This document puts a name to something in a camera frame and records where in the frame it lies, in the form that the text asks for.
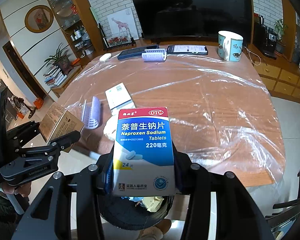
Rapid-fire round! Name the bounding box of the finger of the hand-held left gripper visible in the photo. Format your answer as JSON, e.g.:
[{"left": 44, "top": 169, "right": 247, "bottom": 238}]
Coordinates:
[
  {"left": 15, "top": 130, "right": 81, "bottom": 160},
  {"left": 6, "top": 120, "right": 43, "bottom": 143}
]

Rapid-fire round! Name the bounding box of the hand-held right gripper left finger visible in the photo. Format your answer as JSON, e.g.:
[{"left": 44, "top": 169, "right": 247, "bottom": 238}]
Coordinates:
[{"left": 19, "top": 152, "right": 114, "bottom": 240}]

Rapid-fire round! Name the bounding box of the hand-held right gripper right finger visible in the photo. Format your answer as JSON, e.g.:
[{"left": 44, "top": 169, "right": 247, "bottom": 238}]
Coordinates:
[{"left": 174, "top": 142, "right": 275, "bottom": 240}]

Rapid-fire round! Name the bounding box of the brown cardboard box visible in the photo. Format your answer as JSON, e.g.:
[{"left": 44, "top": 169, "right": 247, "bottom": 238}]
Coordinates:
[{"left": 38, "top": 104, "right": 85, "bottom": 153}]

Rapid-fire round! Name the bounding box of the blue and white medicine box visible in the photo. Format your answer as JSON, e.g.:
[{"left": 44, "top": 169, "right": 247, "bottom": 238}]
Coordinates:
[{"left": 112, "top": 107, "right": 177, "bottom": 197}]

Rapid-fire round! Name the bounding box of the black round trash bin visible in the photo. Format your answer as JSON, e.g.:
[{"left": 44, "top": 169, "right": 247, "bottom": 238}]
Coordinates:
[{"left": 100, "top": 195, "right": 175, "bottom": 227}]

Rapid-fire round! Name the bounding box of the white perforated hair curler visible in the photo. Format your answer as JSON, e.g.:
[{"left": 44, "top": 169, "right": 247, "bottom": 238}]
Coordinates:
[{"left": 142, "top": 49, "right": 167, "bottom": 62}]

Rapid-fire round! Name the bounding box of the person's left forearm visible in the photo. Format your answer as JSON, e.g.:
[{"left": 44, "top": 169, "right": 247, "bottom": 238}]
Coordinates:
[{"left": 0, "top": 190, "right": 30, "bottom": 220}]

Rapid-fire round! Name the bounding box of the person's left hand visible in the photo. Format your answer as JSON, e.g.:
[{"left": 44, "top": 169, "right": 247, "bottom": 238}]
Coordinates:
[{"left": 1, "top": 182, "right": 33, "bottom": 200}]

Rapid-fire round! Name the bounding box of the white crumpled tissue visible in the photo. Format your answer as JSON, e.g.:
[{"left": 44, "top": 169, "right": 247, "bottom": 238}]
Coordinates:
[{"left": 102, "top": 115, "right": 118, "bottom": 140}]

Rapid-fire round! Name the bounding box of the beige crumpled paper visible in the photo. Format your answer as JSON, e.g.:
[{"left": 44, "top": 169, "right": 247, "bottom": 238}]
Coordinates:
[{"left": 142, "top": 196, "right": 164, "bottom": 212}]

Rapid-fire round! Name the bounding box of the teal crumpled wrapper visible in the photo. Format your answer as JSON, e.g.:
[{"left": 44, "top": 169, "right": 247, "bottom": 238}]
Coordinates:
[{"left": 130, "top": 196, "right": 145, "bottom": 207}]

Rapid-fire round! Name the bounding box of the stack of books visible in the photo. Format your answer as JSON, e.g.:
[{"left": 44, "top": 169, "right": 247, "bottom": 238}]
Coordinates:
[{"left": 44, "top": 66, "right": 68, "bottom": 88}]

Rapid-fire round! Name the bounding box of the beige fuzzy slipper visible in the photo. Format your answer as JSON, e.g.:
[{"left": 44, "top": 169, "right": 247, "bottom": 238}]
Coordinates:
[{"left": 139, "top": 219, "right": 172, "bottom": 240}]

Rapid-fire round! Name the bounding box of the wooden side table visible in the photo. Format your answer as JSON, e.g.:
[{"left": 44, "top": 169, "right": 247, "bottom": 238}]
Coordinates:
[{"left": 50, "top": 65, "right": 83, "bottom": 98}]

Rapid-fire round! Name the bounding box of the plant in dark decorated pot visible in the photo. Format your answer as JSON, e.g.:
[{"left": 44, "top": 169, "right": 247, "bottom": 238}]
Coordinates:
[{"left": 44, "top": 42, "right": 74, "bottom": 75}]

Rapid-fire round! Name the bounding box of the framed red flower picture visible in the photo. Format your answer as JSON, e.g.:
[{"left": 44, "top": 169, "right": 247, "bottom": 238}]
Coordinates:
[{"left": 102, "top": 34, "right": 137, "bottom": 50}]

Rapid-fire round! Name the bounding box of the black smartphone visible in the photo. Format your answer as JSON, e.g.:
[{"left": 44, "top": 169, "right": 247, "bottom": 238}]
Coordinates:
[{"left": 167, "top": 44, "right": 208, "bottom": 55}]

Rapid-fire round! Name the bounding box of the giraffe picture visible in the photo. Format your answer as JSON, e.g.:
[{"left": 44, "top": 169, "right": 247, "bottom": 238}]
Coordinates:
[{"left": 107, "top": 7, "right": 140, "bottom": 40}]

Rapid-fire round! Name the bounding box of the blue butterfly print mug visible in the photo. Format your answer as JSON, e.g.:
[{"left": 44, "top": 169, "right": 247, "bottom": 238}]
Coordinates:
[{"left": 217, "top": 31, "right": 244, "bottom": 62}]

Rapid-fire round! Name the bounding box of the black coffee machine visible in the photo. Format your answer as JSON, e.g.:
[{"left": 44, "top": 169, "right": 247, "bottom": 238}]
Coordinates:
[{"left": 254, "top": 22, "right": 278, "bottom": 59}]

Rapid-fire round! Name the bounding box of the small green potted plant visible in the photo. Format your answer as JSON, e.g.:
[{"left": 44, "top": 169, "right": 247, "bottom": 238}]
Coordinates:
[{"left": 274, "top": 19, "right": 289, "bottom": 54}]

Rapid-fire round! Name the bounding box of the black flat screen television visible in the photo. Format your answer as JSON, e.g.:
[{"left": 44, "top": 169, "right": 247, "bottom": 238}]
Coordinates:
[{"left": 127, "top": 0, "right": 253, "bottom": 43}]

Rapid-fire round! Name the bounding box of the round framed wall picture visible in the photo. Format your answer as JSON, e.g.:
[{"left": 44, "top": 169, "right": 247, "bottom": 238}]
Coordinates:
[{"left": 24, "top": 5, "right": 54, "bottom": 33}]

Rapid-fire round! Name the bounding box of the green handled stick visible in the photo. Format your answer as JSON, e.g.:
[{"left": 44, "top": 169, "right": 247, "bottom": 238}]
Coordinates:
[{"left": 90, "top": 5, "right": 102, "bottom": 28}]

